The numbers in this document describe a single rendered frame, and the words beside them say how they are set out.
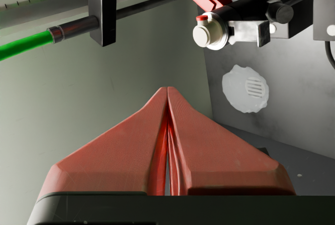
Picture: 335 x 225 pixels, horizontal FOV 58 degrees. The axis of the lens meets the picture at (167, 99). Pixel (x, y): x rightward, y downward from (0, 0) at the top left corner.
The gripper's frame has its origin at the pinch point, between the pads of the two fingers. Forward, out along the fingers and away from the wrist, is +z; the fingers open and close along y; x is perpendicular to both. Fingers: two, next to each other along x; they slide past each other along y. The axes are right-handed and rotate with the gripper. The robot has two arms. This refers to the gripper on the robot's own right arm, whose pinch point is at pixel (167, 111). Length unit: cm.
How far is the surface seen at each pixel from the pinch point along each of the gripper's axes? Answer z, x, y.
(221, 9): 11.7, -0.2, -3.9
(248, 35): 9.3, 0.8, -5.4
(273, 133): 35, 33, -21
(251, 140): 35, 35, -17
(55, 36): 21.6, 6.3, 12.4
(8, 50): 18.1, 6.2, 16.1
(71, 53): 30.3, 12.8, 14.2
